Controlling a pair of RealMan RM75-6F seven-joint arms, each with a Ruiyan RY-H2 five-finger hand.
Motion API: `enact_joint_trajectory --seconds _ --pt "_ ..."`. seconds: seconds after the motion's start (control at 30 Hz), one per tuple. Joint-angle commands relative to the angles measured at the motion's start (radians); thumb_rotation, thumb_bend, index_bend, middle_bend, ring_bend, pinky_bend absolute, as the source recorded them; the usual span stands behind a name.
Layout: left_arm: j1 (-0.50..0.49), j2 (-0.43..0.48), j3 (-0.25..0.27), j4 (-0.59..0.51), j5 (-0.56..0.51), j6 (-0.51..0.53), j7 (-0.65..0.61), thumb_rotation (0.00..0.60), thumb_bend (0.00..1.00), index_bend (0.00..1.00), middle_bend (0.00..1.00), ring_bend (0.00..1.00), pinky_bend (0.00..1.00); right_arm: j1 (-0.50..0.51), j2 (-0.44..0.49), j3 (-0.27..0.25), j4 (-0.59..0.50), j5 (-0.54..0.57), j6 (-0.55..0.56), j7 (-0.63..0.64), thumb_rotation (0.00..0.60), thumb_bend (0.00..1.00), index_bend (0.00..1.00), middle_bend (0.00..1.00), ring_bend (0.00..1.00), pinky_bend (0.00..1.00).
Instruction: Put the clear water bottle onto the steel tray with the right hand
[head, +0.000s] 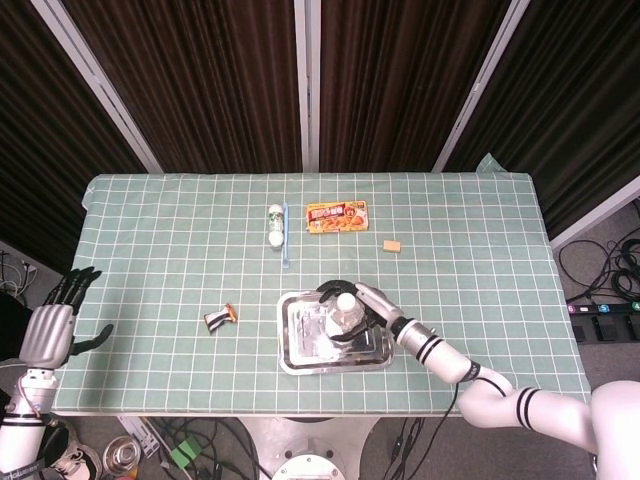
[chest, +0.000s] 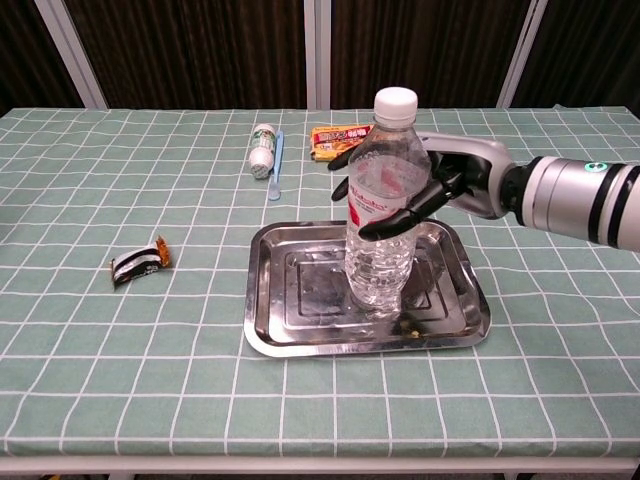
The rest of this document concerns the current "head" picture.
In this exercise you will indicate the green checked tablecloth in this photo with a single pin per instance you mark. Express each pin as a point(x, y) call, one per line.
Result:
point(175, 250)

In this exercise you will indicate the white frame floor beam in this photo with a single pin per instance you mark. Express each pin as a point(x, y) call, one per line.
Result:
point(595, 212)

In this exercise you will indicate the metal bowl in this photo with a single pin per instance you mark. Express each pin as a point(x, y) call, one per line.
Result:
point(121, 453)

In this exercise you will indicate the transparent plastic water bottle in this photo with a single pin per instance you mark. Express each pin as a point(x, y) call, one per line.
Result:
point(345, 320)

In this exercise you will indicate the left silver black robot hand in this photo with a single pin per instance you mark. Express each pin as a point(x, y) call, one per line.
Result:
point(47, 335)

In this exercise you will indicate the green plastic block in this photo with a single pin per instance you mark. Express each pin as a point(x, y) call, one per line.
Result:
point(184, 448)

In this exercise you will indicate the yellow curry box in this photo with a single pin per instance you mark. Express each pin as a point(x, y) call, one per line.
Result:
point(337, 217)

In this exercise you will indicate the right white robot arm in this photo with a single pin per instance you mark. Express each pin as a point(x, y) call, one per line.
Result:
point(500, 395)

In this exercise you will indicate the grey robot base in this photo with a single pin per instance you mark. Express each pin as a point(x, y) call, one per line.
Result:
point(312, 450)

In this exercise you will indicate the dark pleated curtain panel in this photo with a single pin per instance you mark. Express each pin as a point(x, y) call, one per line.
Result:
point(45, 150)
point(575, 100)
point(200, 85)
point(400, 85)

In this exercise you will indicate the small white green bottle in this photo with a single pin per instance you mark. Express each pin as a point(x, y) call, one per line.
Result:
point(275, 225)

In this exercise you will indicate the beige rectangular block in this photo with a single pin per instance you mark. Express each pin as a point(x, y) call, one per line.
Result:
point(392, 246)

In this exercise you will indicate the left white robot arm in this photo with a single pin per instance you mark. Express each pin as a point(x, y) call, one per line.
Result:
point(22, 420)

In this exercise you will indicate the black white snack wrapper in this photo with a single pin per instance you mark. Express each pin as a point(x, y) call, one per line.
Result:
point(219, 320)

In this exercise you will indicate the white frame post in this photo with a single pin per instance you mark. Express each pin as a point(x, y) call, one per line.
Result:
point(480, 85)
point(100, 90)
point(306, 85)

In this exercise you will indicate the light blue toothbrush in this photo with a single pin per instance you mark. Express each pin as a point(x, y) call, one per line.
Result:
point(286, 235)

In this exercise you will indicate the stainless steel tray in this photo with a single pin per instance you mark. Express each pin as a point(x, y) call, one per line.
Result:
point(305, 345)

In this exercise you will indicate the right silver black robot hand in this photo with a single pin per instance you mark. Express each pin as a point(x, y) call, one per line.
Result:
point(380, 305)

